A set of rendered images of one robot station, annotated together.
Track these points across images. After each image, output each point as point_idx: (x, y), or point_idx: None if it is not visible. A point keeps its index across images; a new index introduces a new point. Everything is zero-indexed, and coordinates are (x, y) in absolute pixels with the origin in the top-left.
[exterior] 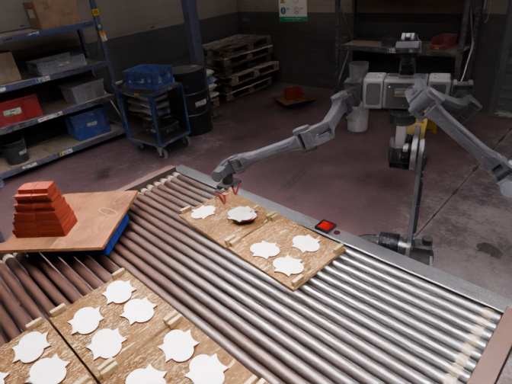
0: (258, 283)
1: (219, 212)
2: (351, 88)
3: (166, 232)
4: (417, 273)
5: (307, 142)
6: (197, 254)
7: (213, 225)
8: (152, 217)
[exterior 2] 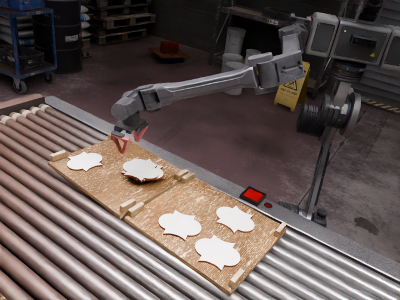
0: (175, 279)
1: (109, 163)
2: (300, 24)
3: (26, 185)
4: (381, 269)
5: (267, 78)
6: (77, 224)
7: (100, 182)
8: (5, 161)
